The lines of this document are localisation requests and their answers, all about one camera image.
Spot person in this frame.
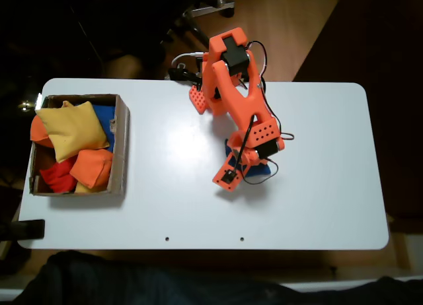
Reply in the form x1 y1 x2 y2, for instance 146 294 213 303
13 250 423 305

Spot black table clamp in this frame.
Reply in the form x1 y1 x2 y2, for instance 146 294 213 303
169 66 203 86

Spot orange bean bag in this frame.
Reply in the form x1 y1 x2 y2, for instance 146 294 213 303
69 149 114 190
30 115 56 149

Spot brown cardboard box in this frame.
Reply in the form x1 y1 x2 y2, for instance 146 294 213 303
28 93 130 197

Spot black clamp block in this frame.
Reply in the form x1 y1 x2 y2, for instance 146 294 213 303
0 219 46 242

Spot blue bean bag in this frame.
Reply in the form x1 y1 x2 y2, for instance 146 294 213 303
91 104 116 153
225 138 273 179

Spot thick black camera cable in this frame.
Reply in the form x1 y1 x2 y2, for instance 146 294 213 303
231 114 256 176

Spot red bean bag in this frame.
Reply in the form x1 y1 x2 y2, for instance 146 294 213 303
39 156 79 194

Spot white cable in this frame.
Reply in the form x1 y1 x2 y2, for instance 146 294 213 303
171 51 204 67

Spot thin gripper servo wire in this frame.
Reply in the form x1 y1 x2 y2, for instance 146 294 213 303
240 157 280 187

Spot forearm servo wire bundle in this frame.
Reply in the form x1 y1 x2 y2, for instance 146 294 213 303
247 40 295 141

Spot orange camera mount with camera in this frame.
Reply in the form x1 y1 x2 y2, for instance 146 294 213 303
211 152 249 191

